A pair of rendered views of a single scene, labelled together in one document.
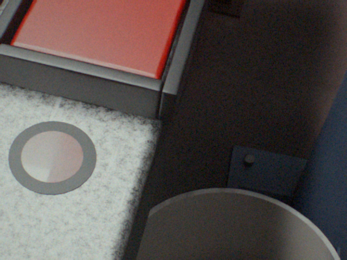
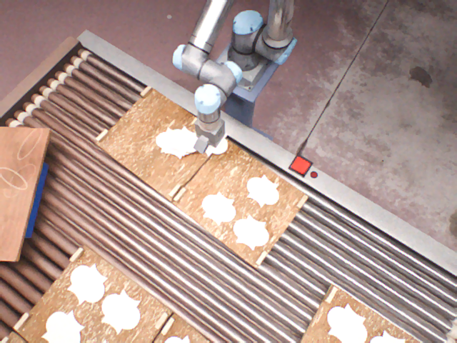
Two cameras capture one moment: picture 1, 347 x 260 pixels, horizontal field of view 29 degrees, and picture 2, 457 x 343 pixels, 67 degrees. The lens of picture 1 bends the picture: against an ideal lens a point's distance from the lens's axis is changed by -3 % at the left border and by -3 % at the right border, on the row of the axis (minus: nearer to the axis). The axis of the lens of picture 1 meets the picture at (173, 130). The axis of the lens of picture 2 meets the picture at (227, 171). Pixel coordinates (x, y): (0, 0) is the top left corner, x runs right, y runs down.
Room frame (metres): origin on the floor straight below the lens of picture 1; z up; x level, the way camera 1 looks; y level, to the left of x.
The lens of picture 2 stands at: (0.22, 0.64, 2.24)
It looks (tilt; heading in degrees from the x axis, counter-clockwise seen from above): 69 degrees down; 298
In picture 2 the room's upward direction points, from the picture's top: 1 degrees clockwise
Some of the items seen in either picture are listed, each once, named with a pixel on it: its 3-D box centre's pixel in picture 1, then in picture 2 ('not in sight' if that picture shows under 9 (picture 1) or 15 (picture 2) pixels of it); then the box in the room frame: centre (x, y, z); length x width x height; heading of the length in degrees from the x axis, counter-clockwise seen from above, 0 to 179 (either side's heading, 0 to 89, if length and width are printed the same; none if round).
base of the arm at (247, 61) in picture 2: not in sight; (244, 50); (0.65, -0.31, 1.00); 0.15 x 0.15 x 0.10
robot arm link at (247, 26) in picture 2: not in sight; (248, 31); (0.64, -0.31, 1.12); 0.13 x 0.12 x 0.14; 177
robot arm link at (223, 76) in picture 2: not in sight; (221, 78); (0.55, 0.07, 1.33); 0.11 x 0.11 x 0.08; 87
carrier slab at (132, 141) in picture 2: not in sight; (161, 141); (0.76, 0.22, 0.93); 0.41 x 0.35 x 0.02; 172
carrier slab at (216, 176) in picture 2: not in sight; (240, 200); (0.35, 0.28, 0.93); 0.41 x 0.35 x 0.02; 171
